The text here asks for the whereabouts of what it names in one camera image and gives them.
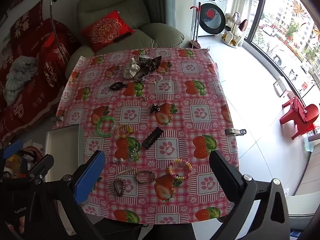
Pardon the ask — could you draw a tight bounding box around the green bangle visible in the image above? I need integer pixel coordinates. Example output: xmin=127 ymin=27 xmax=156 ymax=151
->
xmin=97 ymin=117 xmax=118 ymax=138

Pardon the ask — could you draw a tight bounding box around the beige braided bracelet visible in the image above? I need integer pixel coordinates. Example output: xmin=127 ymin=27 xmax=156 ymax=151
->
xmin=135 ymin=170 xmax=157 ymax=184

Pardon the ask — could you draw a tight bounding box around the beige leather armchair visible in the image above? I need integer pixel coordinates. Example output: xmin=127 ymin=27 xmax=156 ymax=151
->
xmin=65 ymin=0 xmax=185 ymax=79

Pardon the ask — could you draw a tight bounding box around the white box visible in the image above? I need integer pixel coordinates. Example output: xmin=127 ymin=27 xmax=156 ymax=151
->
xmin=45 ymin=124 xmax=85 ymax=182
xmin=273 ymin=76 xmax=293 ymax=98

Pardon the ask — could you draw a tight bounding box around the white scrunchie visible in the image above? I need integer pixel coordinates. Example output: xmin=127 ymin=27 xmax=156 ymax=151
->
xmin=124 ymin=57 xmax=143 ymax=79

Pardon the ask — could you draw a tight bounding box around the silver chain necklace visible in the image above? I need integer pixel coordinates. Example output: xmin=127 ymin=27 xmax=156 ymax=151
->
xmin=135 ymin=73 xmax=163 ymax=83

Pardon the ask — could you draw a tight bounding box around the leopard print scrunchie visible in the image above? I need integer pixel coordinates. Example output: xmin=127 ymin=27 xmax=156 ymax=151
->
xmin=136 ymin=55 xmax=162 ymax=77

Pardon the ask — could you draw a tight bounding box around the strawberry print pink tablecloth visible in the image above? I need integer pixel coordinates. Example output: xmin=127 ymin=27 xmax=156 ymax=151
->
xmin=54 ymin=47 xmax=239 ymax=224

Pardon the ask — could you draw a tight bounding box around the silver star hair clip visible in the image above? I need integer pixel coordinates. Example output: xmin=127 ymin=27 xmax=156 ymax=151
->
xmin=128 ymin=141 xmax=141 ymax=162

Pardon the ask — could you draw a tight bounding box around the red plastic chair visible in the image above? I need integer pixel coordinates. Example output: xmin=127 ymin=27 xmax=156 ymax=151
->
xmin=279 ymin=96 xmax=320 ymax=140

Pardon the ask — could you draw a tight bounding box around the white shoe rack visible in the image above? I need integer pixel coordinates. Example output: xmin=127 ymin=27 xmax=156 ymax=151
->
xmin=221 ymin=12 xmax=249 ymax=49

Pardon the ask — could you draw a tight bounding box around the black rectangular hair clip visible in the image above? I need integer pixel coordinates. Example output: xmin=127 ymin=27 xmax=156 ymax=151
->
xmin=142 ymin=127 xmax=164 ymax=150

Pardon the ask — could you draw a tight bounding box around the colourful beaded bracelet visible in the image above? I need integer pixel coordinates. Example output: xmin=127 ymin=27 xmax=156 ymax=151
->
xmin=167 ymin=159 xmax=193 ymax=181

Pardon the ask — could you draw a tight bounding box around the brown spiral hair tie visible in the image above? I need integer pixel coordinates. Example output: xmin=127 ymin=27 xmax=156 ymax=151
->
xmin=114 ymin=178 xmax=127 ymax=197

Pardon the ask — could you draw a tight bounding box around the patterned stick with metal head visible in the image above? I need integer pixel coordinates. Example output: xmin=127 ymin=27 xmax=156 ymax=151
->
xmin=49 ymin=0 xmax=63 ymax=48

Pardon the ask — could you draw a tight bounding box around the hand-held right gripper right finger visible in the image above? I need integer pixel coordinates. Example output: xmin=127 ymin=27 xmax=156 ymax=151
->
xmin=209 ymin=150 xmax=290 ymax=240

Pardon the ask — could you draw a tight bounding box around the red embroidered cushion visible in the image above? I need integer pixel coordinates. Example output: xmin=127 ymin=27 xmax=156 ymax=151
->
xmin=80 ymin=10 xmax=136 ymax=53

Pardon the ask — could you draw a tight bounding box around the red mop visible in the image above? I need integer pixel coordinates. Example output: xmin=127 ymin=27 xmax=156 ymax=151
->
xmin=189 ymin=2 xmax=202 ymax=49

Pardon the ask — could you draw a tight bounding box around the white washing machine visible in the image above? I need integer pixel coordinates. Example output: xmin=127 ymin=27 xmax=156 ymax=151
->
xmin=195 ymin=0 xmax=228 ymax=38

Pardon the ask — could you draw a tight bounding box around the red printed blanket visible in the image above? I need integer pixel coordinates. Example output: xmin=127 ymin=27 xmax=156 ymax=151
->
xmin=0 ymin=0 xmax=82 ymax=141

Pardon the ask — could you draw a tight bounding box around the white curtain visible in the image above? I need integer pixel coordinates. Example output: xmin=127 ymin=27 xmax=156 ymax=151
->
xmin=227 ymin=0 xmax=261 ymax=46

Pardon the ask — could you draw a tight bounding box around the white box by window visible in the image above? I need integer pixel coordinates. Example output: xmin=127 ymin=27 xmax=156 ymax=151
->
xmin=273 ymin=76 xmax=293 ymax=98

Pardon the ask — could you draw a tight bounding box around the yellow bracelet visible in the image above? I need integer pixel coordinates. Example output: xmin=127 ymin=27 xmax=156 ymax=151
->
xmin=116 ymin=124 xmax=134 ymax=139

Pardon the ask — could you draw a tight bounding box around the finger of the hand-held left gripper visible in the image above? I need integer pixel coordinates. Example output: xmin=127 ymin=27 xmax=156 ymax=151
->
xmin=0 ymin=139 xmax=24 ymax=160
xmin=26 ymin=154 xmax=54 ymax=181

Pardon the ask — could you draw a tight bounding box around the black hair tie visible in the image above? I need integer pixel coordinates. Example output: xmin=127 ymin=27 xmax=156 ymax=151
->
xmin=109 ymin=81 xmax=129 ymax=91

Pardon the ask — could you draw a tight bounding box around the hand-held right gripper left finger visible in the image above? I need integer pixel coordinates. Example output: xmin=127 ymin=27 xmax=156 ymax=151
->
xmin=45 ymin=150 xmax=108 ymax=240

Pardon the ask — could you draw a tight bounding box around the grey crumpled cloth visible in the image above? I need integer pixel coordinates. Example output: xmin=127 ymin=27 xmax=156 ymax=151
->
xmin=4 ymin=56 xmax=38 ymax=106

